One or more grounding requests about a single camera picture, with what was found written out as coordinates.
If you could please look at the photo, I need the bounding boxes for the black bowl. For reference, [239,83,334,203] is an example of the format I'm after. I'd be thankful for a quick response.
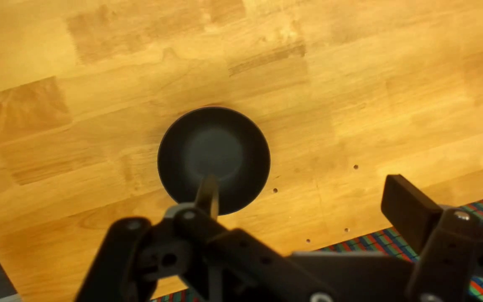
[157,106,272,217]

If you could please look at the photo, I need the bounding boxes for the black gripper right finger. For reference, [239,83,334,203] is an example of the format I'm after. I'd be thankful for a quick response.
[380,173,483,302]

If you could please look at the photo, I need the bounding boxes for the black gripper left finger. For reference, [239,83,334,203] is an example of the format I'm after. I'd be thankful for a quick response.
[76,173,339,302]

